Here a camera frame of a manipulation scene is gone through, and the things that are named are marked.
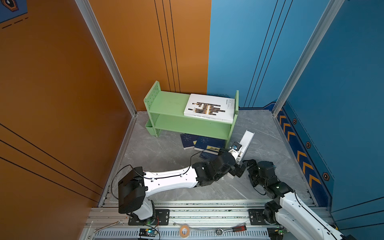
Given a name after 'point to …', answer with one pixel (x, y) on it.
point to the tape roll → (183, 235)
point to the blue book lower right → (209, 156)
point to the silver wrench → (119, 222)
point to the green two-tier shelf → (166, 110)
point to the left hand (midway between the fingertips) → (240, 156)
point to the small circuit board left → (147, 232)
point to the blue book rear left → (188, 141)
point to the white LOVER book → (244, 143)
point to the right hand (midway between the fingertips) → (242, 166)
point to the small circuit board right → (275, 233)
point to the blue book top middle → (210, 144)
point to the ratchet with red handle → (219, 231)
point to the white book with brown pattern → (217, 108)
